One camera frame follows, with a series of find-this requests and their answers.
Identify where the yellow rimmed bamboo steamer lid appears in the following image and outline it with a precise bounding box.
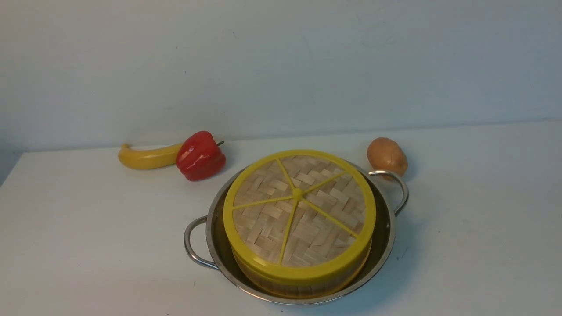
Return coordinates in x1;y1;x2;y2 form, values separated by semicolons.
223;150;377;284

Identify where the yellow rimmed bamboo steamer basket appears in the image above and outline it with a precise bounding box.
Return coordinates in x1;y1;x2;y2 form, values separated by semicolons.
234;249;371;299

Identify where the stainless steel pot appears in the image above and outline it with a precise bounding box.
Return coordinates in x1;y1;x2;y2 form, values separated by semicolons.
184;165;410;306

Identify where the red bell pepper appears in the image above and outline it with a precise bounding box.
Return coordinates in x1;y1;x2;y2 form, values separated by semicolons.
175;131;226;182

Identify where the brown potato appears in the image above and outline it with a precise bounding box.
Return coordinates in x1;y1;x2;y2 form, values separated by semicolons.
367;137;409;176

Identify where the yellow banana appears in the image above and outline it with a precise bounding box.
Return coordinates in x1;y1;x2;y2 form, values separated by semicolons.
118;144;182;170

